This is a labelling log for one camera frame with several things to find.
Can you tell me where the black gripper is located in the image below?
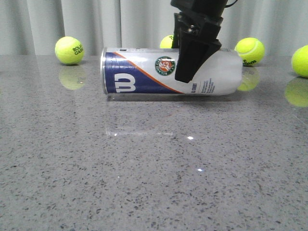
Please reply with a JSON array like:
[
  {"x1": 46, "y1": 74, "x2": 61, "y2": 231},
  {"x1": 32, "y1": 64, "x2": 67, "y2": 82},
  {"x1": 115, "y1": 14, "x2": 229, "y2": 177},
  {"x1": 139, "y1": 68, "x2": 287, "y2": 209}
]
[{"x1": 170, "y1": 0, "x2": 227, "y2": 83}]

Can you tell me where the white blue tennis ball can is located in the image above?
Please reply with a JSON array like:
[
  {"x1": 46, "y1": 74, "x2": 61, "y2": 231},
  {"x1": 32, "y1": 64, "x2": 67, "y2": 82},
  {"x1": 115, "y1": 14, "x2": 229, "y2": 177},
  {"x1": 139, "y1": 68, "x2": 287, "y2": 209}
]
[{"x1": 101, "y1": 48, "x2": 243, "y2": 96}]

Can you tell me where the middle yellow tennis ball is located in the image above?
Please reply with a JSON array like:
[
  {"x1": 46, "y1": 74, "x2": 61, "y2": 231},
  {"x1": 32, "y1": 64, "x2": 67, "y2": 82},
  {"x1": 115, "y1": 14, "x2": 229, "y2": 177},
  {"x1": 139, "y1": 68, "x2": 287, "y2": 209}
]
[{"x1": 160, "y1": 35, "x2": 174, "y2": 49}]

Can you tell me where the right yellow Wilson tennis ball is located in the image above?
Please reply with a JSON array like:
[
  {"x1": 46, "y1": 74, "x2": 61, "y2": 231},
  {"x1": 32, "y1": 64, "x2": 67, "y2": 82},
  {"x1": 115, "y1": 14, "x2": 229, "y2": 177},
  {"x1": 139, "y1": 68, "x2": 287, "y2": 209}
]
[{"x1": 234, "y1": 38, "x2": 265, "y2": 66}]

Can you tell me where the far right yellow tennis ball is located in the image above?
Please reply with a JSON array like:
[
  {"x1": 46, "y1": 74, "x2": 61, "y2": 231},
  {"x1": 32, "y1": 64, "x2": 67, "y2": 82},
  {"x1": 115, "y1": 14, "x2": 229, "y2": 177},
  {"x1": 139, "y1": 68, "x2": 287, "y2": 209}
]
[{"x1": 291, "y1": 45, "x2": 308, "y2": 77}]

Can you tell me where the left yellow tennis ball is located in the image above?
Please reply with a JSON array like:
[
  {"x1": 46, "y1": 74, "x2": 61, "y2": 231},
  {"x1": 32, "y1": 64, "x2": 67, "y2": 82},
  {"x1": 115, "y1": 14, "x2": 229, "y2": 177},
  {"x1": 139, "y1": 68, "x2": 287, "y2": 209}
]
[{"x1": 55, "y1": 37, "x2": 84, "y2": 65}]

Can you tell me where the grey pleated curtain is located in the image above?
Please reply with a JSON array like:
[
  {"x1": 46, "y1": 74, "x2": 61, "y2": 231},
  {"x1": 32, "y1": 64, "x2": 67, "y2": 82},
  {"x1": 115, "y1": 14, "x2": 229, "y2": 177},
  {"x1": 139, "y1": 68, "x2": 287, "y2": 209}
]
[{"x1": 0, "y1": 0, "x2": 308, "y2": 55}]

